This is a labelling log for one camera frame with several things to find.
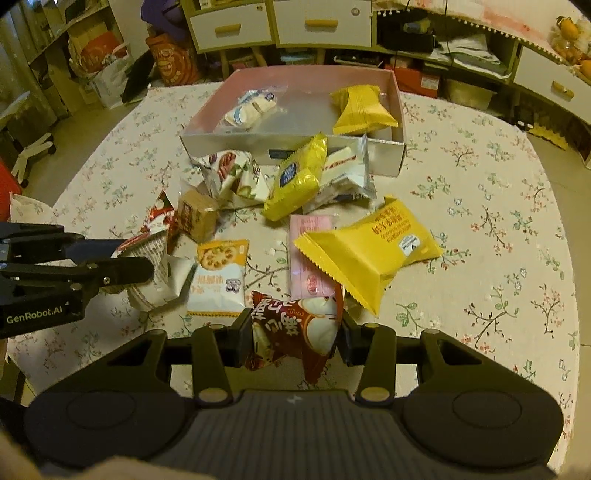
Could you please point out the brown red snack packet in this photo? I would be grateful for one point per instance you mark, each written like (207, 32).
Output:
(295, 332)

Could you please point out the yellow biscuit packet blue label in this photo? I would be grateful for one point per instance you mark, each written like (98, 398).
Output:
(293, 180)

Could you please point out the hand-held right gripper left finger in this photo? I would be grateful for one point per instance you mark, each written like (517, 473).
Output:
(240, 341)

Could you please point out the olive white TV cabinet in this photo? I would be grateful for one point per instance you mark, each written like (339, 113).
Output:
(272, 27)

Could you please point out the golden brown snack packet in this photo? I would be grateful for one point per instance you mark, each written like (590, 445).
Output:
(196, 217)

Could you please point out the small yellow ridged packet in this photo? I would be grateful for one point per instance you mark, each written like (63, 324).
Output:
(362, 110)

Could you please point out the yellow foam piece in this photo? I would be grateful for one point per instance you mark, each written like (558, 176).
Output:
(549, 136)

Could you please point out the pink silver cardboard box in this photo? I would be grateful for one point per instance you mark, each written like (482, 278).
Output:
(300, 108)

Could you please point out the red object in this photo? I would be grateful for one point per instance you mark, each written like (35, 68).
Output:
(7, 189)

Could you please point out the wooden shelf unit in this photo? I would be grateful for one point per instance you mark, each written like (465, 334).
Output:
(55, 34)

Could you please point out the black device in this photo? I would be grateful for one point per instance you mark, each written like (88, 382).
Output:
(406, 37)

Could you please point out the pink snack packet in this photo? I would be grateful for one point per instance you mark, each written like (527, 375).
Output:
(307, 277)

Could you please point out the stack of papers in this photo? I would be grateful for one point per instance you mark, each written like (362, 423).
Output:
(471, 53)

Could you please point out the large yellow snack packet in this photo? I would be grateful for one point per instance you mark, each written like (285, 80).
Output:
(364, 258)

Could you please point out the white orange cracker packet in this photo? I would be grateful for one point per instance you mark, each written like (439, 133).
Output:
(217, 281)

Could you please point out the red white snack packet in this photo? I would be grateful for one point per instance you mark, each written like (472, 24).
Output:
(159, 217)

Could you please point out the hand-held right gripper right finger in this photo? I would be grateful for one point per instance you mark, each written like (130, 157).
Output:
(353, 344)

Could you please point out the orange fruit pile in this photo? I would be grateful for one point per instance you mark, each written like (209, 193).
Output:
(568, 32)

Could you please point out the white chair base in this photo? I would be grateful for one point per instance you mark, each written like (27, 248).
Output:
(32, 150)

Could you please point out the white striped snack packet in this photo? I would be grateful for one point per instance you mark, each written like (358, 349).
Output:
(164, 286)

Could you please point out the white orange shopping bag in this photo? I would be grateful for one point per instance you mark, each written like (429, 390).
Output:
(108, 78)

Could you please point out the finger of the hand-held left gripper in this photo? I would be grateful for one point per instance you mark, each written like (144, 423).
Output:
(124, 272)
(92, 249)

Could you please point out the orange printed bag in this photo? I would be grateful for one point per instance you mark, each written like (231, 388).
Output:
(171, 60)

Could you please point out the purple cloth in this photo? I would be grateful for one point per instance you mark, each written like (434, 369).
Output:
(159, 16)

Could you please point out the black board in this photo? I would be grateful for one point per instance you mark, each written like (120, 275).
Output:
(138, 81)

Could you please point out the white blue snack packet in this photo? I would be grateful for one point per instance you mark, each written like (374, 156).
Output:
(249, 110)

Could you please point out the floral tablecloth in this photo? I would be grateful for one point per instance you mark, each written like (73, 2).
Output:
(485, 230)

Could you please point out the beige cardboard box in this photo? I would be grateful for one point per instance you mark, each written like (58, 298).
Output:
(471, 94)

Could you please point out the lace table runner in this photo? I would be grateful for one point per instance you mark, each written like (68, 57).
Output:
(485, 18)

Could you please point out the teal box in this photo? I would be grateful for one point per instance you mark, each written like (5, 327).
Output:
(302, 60)

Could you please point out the white packet nut print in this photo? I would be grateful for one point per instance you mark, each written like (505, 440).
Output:
(231, 175)

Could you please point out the red box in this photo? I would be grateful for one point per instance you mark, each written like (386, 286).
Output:
(418, 83)

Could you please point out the white packet red stripe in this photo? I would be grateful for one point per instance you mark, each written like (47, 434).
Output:
(346, 161)

